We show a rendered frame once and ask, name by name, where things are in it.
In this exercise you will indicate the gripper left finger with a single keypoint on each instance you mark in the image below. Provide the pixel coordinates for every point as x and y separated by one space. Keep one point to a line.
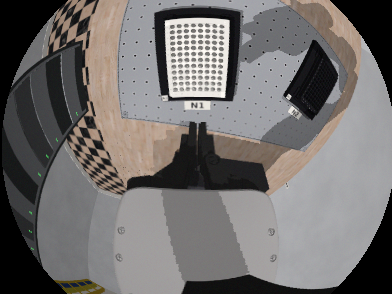
175 175

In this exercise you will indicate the white n2 label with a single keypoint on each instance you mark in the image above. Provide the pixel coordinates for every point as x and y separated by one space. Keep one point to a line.
294 112

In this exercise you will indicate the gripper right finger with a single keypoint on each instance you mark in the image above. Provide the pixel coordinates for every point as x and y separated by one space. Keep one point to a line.
211 168

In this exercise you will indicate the white label with black text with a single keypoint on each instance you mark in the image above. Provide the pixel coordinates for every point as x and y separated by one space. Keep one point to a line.
197 105

